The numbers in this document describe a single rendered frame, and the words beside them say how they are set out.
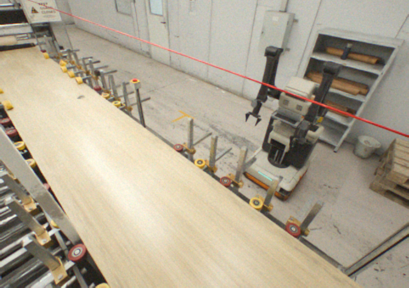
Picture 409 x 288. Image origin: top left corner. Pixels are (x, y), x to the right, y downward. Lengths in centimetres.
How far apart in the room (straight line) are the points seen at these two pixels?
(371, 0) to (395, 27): 43
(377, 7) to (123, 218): 351
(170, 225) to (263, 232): 53
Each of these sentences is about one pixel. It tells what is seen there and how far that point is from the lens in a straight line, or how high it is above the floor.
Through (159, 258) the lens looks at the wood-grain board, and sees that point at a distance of 119.
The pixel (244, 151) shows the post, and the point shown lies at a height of 116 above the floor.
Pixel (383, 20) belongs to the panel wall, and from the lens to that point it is 354.
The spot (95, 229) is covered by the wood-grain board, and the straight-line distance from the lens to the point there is 134.
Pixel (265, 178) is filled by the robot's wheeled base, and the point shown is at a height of 22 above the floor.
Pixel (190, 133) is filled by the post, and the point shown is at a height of 104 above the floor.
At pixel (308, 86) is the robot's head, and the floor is 136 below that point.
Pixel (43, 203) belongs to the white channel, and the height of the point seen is 121.
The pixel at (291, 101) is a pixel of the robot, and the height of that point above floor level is 118.
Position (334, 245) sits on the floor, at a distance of 258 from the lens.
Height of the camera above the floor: 200
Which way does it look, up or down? 39 degrees down
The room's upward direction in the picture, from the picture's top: 4 degrees clockwise
